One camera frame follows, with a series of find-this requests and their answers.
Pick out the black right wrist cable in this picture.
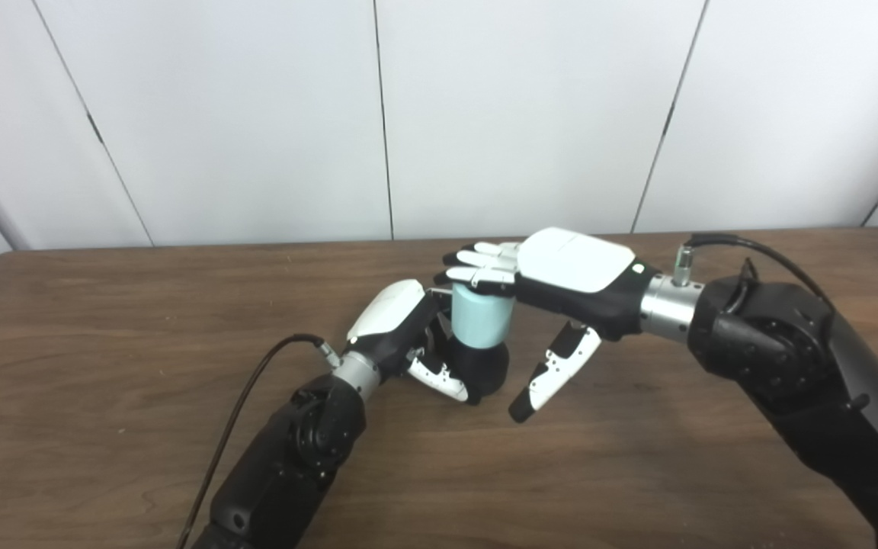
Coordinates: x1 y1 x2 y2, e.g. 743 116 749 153
674 233 836 313

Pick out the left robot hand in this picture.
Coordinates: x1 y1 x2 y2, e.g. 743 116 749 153
346 279 470 405

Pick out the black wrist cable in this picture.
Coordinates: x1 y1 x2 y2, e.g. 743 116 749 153
176 333 342 549
674 233 836 313

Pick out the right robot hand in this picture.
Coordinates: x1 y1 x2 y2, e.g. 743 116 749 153
434 226 657 424

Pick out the light-blue hose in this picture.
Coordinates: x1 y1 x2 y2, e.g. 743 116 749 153
450 284 517 350

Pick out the black nozzle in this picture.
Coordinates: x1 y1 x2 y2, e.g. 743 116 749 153
428 335 510 405

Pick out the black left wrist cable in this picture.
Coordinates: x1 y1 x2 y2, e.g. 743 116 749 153
176 333 342 549

